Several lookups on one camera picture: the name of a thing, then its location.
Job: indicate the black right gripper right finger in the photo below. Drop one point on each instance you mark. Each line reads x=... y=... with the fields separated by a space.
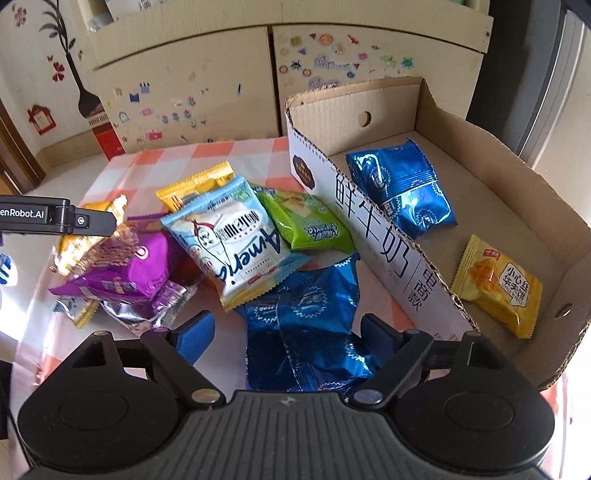
x=399 y=357

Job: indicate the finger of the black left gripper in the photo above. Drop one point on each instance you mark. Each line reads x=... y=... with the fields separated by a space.
x=52 y=216

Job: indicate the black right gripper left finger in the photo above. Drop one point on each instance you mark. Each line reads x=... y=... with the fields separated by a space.
x=173 y=353

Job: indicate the purple snack packet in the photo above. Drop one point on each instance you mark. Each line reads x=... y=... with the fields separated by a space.
x=139 y=276

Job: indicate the yellow pastry snack packet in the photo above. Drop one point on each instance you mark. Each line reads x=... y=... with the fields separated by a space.
x=499 y=286

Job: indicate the blue foil snack bag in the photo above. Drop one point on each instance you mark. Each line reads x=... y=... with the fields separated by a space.
x=300 y=334
x=404 y=184

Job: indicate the small yellow snack packet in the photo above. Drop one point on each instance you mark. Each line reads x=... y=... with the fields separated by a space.
x=181 y=193

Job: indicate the large yellow snack bag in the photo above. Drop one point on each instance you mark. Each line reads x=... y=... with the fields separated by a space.
x=71 y=248

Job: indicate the silver foil snack packet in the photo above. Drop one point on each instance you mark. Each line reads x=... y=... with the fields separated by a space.
x=78 y=309

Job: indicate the red gift box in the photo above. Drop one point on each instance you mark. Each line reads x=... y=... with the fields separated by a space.
x=105 y=135

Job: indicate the white blue America snack bag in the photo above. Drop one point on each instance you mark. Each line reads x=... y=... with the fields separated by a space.
x=234 y=242

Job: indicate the cardboard milk box tray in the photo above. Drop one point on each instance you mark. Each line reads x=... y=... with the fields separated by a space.
x=493 y=194

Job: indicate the green snack packet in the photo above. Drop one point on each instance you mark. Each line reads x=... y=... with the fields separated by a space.
x=304 y=221

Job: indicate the wooden cabinet with stickers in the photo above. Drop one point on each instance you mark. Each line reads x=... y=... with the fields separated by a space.
x=175 y=72

